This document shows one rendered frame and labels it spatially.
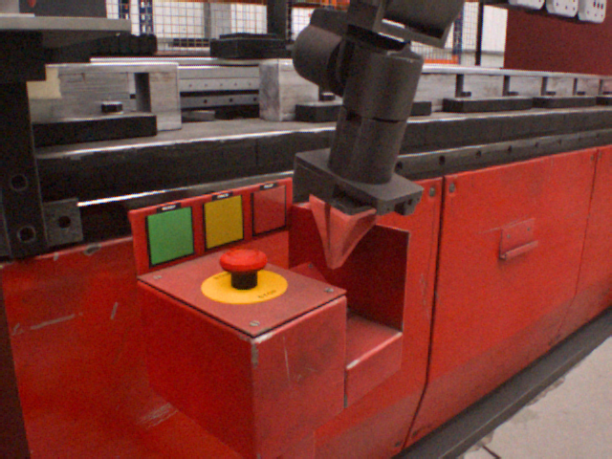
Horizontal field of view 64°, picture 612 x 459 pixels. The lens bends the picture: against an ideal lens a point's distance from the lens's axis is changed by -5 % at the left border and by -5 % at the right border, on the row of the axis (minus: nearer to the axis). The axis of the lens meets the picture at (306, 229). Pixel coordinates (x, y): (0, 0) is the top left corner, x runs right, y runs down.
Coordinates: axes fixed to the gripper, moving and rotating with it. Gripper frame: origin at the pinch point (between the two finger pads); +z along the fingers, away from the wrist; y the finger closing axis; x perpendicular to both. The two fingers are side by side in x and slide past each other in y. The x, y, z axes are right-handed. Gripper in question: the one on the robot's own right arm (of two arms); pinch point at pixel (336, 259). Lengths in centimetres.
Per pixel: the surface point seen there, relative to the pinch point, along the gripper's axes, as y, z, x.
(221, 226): 10.3, 0.2, 5.7
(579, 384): -22, 75, -127
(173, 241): 10.3, 0.5, 11.3
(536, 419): -17, 77, -100
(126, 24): 18.1, -17.2, 12.7
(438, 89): 29, -6, -67
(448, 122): 18, -4, -52
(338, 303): -5.2, -0.5, 6.0
